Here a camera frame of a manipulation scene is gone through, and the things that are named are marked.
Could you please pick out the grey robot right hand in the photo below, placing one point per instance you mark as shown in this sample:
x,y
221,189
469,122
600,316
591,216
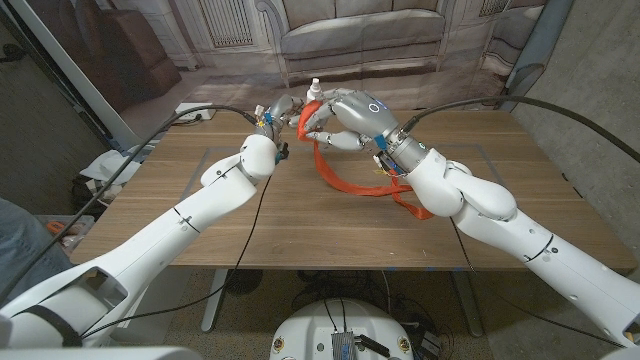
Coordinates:
x,y
365,120

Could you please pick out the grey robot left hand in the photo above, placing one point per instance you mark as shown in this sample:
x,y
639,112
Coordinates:
x,y
277,112

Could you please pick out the white alcohol spray bottle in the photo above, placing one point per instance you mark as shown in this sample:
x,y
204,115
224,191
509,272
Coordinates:
x,y
314,92

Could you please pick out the orange satin ribbon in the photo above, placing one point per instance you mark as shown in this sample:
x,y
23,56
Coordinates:
x,y
360,191

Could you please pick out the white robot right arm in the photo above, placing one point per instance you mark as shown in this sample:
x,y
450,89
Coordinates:
x,y
525,235

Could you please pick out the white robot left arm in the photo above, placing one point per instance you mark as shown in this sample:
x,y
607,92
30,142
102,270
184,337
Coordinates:
x,y
150,250

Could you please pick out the orange hand tool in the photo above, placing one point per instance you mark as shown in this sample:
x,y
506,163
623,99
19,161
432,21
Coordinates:
x,y
56,228

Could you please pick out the printed sofa room backdrop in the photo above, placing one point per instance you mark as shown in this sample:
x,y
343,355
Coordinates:
x,y
225,60

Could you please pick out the white power strip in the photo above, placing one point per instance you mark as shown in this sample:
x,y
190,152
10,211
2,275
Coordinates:
x,y
192,112

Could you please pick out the dark round floor fan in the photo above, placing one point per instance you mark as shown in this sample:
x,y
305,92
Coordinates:
x,y
242,281

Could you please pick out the white crumpled cloth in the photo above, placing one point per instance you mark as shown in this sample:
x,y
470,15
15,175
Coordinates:
x,y
107,167

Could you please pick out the blue-grey rolled backdrop edge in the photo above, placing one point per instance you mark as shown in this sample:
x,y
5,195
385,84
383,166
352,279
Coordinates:
x,y
542,40

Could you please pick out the white table leg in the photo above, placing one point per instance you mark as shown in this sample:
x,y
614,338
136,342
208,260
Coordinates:
x,y
215,300

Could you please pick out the dark plaid fabric bag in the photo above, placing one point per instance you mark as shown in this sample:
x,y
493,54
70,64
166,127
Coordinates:
x,y
95,195

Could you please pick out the grey table leg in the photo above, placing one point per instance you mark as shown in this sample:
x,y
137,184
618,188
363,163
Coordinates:
x,y
470,305

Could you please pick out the white robot torso base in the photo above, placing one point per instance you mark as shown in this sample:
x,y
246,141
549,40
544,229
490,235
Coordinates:
x,y
310,330

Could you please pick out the clear plastic bin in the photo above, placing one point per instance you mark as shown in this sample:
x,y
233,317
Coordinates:
x,y
82,222

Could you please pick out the metal finned module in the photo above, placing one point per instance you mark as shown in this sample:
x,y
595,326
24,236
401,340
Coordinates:
x,y
343,346

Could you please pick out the person leg in jeans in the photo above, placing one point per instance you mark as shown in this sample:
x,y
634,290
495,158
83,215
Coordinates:
x,y
25,245

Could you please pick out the white robot chest shell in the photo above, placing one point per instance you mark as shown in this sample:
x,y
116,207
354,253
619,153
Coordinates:
x,y
100,354

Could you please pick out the white slanted backdrop frame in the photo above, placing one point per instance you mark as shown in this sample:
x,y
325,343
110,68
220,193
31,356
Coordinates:
x,y
65,60

